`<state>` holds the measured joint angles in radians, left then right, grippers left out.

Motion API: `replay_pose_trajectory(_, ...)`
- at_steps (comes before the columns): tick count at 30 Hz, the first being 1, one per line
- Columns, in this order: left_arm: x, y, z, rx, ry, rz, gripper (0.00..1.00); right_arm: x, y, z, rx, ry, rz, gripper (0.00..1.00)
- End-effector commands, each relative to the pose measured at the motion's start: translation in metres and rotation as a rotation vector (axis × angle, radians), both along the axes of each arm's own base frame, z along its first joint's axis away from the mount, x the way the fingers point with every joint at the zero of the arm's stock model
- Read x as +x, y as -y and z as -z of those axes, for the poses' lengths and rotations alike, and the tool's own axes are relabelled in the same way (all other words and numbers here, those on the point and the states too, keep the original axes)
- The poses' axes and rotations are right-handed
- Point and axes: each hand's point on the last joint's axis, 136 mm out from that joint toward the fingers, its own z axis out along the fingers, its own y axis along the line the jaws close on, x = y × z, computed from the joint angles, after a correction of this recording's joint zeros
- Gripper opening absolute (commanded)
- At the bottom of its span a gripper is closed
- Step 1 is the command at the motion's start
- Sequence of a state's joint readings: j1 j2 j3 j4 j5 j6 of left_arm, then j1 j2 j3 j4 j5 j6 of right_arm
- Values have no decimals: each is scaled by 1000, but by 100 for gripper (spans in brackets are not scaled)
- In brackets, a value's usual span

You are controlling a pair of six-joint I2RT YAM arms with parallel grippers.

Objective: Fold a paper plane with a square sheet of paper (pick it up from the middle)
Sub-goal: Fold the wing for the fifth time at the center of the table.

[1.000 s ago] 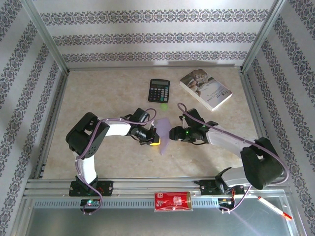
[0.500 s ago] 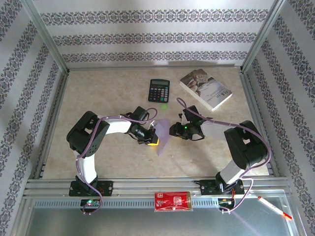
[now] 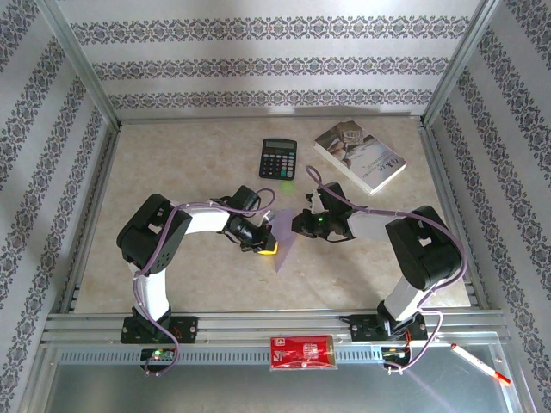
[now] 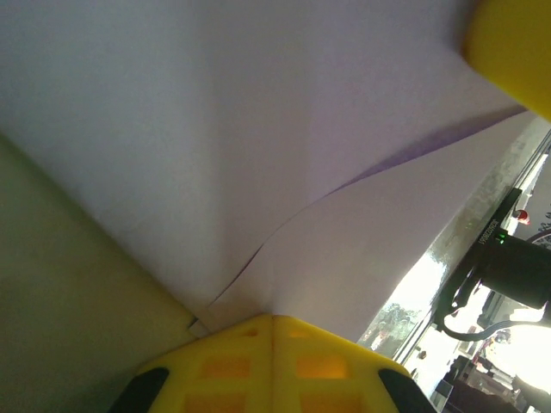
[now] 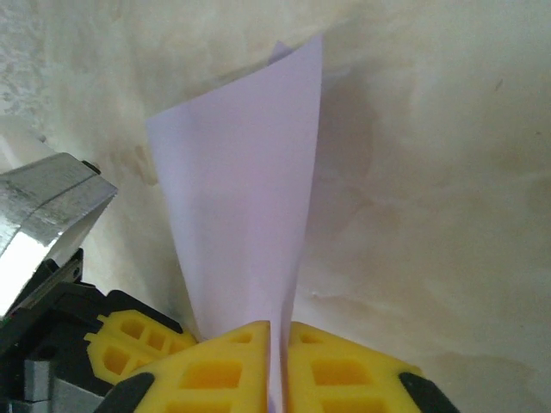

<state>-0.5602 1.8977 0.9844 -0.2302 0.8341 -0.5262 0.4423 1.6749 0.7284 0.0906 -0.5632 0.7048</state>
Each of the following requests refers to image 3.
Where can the purple paper sheet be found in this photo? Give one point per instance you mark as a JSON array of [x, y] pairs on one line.
[[285, 241]]

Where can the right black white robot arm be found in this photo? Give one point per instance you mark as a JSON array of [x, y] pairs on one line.
[[366, 226]]

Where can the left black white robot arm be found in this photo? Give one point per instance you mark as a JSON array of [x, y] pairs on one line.
[[206, 221]]

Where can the steel sheet tray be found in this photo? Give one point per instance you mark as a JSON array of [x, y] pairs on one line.
[[258, 391]]

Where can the green round disc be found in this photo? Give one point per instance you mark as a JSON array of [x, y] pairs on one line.
[[286, 187]]

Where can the black calculator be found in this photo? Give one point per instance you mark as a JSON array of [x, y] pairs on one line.
[[278, 160]]

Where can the paperback book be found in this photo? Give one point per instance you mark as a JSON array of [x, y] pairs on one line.
[[357, 150]]

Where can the red packet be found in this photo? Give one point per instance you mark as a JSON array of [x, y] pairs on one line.
[[301, 353]]

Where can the right controller board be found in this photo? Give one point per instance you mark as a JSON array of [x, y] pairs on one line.
[[394, 353]]

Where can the controller board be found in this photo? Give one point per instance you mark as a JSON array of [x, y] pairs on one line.
[[157, 355], [394, 353]]

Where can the left controller board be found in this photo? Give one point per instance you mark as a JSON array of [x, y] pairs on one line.
[[157, 355]]

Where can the red white pen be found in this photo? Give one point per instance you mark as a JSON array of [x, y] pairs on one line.
[[473, 360]]

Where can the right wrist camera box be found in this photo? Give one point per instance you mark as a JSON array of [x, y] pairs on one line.
[[331, 198]]

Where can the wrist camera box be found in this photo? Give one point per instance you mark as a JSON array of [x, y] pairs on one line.
[[243, 199], [331, 198]]

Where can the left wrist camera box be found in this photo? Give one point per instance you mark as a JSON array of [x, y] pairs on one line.
[[243, 199]]

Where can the aluminium mounting rail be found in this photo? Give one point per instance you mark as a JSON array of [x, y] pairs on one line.
[[267, 322]]

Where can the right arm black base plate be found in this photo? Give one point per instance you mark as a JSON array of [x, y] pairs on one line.
[[361, 329]]

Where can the aluminium table edge rail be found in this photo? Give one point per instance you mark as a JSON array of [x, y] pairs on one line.
[[92, 215], [258, 118], [445, 193]]

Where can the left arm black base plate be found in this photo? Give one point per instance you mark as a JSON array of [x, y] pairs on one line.
[[189, 329]]

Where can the aluminium frame post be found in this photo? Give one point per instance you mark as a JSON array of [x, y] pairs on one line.
[[460, 60], [78, 60]]

